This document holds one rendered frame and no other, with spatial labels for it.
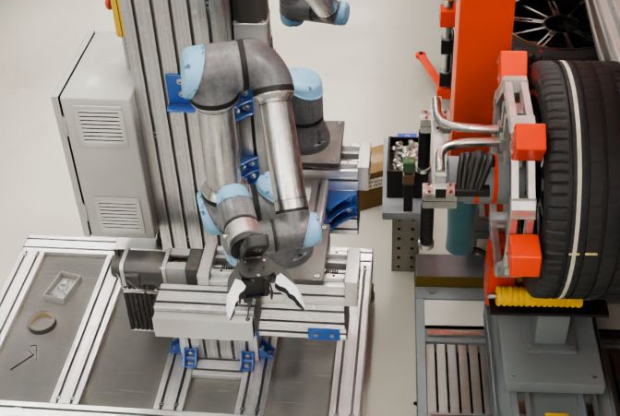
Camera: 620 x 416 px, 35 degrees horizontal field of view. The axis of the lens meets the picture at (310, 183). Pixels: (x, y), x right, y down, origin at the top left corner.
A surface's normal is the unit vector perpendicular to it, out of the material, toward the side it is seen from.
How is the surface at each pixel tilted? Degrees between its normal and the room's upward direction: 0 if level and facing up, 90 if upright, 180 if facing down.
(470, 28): 90
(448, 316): 0
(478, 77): 90
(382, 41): 0
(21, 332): 0
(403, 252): 90
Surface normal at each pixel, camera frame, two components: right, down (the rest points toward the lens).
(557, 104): -0.06, -0.57
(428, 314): -0.04, -0.79
